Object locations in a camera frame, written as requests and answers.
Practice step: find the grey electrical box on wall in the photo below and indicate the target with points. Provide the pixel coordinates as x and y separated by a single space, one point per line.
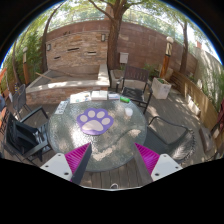
124 57

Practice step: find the purple paw print mouse pad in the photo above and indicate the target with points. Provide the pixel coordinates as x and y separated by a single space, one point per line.
94 121

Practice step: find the wooden lamp post right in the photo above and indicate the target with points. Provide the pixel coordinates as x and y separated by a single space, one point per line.
167 56

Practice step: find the black metal chair far side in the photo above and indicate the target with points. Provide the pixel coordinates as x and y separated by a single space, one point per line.
135 86

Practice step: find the white square planter box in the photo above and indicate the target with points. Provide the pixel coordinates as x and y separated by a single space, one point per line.
160 88

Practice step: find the black metal chair left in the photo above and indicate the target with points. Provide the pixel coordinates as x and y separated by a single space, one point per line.
26 142

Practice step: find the white leaflet at table edge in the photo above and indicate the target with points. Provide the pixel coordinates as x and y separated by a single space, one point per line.
61 107

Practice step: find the black mesh chair right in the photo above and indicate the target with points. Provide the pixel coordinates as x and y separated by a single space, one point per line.
165 137

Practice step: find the white open book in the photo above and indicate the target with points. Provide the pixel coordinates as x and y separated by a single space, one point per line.
99 95

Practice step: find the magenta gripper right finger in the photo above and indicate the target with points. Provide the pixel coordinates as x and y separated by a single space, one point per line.
153 166

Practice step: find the stone raised planter bed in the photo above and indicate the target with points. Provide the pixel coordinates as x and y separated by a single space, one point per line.
53 93

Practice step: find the green cylindrical object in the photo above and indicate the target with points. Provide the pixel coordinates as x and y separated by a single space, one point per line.
124 99

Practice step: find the round glass patio table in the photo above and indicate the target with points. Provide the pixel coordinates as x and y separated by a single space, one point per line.
112 127

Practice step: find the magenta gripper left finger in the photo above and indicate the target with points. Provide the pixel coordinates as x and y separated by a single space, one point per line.
70 166

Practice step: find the large tree trunk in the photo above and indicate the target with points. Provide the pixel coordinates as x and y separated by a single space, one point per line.
114 11

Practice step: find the black metal chair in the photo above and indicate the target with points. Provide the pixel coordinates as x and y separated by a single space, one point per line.
26 142
135 86

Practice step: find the black chair far left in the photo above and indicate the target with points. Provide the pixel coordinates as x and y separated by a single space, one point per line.
19 100

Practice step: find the white plastic cup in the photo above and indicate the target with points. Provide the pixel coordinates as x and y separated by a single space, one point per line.
128 112

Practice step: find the small white box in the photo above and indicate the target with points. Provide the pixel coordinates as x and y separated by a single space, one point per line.
113 96

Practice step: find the white paper booklet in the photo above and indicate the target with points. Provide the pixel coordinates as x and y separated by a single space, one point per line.
80 97

